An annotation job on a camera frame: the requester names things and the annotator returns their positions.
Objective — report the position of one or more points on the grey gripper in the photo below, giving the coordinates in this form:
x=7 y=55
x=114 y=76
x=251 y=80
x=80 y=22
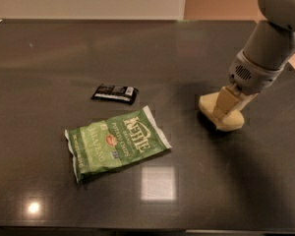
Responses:
x=252 y=77

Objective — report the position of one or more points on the yellow sponge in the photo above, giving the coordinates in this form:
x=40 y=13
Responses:
x=231 y=122

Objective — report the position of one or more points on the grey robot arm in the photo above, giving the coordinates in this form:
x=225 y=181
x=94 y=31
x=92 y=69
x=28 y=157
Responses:
x=263 y=57

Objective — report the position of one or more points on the green jalapeno chip bag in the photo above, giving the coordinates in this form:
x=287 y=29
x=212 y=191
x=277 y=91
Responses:
x=115 y=142

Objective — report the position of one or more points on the black snack bar wrapper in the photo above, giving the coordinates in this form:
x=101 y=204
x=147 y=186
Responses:
x=123 y=94

